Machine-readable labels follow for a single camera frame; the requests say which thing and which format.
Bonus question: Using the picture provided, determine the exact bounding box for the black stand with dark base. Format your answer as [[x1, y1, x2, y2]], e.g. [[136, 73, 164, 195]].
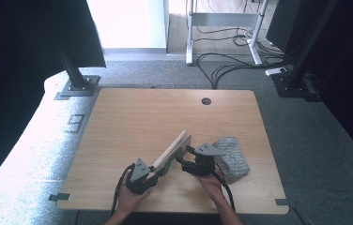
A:
[[270, 0, 339, 103]]

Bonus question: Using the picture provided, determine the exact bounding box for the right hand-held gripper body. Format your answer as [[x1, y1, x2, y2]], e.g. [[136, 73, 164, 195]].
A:
[[181, 142, 227, 177]]

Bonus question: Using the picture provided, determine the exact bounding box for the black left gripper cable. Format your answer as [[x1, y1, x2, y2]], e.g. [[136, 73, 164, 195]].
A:
[[108, 162, 137, 220]]

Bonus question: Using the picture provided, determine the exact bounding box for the black curtain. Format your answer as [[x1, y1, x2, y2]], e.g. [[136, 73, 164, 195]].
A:
[[0, 0, 107, 204]]

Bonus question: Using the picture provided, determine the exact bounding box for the white panel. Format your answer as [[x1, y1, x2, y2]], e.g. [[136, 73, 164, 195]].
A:
[[85, 0, 170, 54]]

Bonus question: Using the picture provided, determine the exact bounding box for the dark flat panel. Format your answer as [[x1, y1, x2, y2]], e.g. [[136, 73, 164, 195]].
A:
[[265, 0, 304, 54]]

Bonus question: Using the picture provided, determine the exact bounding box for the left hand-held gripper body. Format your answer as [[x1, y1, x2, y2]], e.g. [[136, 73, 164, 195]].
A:
[[124, 157, 161, 196]]

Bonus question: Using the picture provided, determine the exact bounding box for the person's left hand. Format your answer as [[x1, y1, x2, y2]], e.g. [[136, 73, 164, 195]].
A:
[[116, 173, 154, 216]]

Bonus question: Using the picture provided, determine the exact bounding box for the grey floor tape mark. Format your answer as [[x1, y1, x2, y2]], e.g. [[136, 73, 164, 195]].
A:
[[65, 113, 85, 134]]

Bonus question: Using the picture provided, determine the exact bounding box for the white desk frame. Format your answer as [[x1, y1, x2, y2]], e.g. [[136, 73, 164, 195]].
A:
[[185, 0, 269, 67]]

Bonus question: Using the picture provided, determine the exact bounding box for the grey knitted cloth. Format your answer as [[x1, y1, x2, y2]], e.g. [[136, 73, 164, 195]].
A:
[[212, 135, 252, 181]]

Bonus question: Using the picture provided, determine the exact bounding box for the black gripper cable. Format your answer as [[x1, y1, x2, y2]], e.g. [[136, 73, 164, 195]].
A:
[[211, 169, 237, 214], [108, 162, 137, 220]]

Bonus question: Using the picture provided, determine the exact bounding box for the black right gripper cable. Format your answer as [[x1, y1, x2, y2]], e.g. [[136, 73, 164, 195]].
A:
[[211, 169, 237, 214]]

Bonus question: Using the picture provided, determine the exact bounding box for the person's right hand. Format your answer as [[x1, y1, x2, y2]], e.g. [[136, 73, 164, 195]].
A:
[[195, 164, 226, 197]]

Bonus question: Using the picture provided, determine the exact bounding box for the black stand with base plate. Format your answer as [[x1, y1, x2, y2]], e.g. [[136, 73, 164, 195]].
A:
[[54, 40, 101, 101]]

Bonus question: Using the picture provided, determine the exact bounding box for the bundle of black floor cables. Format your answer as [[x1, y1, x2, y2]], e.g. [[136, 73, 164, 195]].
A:
[[194, 24, 295, 91]]

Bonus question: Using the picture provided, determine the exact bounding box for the caterpillar picture board book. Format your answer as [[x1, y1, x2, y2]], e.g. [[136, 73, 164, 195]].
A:
[[151, 129, 193, 176]]

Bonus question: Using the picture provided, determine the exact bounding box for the white power strip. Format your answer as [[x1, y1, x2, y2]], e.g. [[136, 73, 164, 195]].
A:
[[265, 66, 289, 77]]

